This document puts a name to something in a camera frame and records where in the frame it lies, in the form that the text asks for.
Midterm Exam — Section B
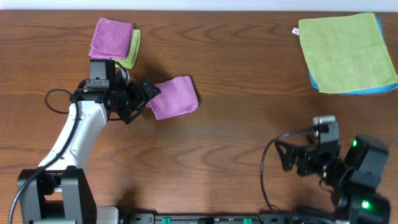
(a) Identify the folded green cloth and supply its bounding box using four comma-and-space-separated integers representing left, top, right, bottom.
112, 29, 141, 69

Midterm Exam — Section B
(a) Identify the folded purple cloth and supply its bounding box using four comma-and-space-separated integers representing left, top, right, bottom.
88, 18, 134, 59

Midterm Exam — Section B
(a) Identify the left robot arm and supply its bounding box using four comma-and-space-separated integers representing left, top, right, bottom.
8, 59, 161, 223

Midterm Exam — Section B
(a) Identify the purple microfiber cloth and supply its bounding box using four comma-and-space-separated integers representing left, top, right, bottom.
146, 76, 199, 120

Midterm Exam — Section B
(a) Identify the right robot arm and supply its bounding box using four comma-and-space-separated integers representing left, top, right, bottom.
275, 134, 391, 223

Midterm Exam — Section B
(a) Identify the flat green cloth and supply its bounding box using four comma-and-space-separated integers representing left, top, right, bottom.
298, 12, 397, 94

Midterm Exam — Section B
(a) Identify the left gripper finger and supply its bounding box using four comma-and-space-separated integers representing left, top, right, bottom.
123, 104, 144, 124
139, 77, 161, 101

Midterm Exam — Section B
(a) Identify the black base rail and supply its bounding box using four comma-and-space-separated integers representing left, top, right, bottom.
119, 213, 335, 224

